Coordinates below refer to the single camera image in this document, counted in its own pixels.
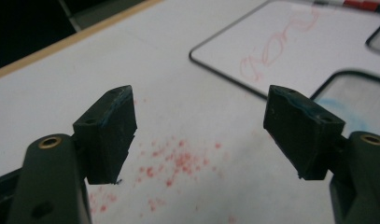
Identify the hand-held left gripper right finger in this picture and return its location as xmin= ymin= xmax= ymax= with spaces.
xmin=262 ymin=84 xmax=380 ymax=224

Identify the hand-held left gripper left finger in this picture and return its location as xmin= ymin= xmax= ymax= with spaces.
xmin=5 ymin=84 xmax=138 ymax=224

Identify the red and white marker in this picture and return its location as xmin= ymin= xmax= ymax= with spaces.
xmin=312 ymin=0 xmax=380 ymax=14

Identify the white black-rimmed whiteboard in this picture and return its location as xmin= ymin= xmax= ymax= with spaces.
xmin=189 ymin=0 xmax=380 ymax=101

